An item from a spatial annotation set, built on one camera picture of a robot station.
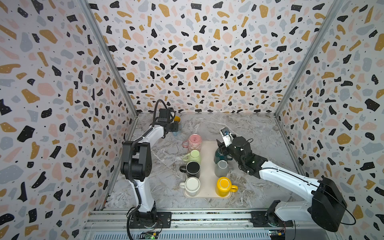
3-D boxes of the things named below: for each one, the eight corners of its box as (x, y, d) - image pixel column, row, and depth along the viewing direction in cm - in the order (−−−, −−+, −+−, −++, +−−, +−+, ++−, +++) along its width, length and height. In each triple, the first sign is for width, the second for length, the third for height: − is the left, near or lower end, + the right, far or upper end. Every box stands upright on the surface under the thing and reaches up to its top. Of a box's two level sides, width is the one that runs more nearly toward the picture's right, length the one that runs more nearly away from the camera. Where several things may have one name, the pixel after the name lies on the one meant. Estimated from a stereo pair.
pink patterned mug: (183, 153, 100) (181, 143, 91) (183, 144, 105) (182, 133, 96) (201, 154, 100) (201, 143, 91) (201, 144, 105) (201, 133, 96)
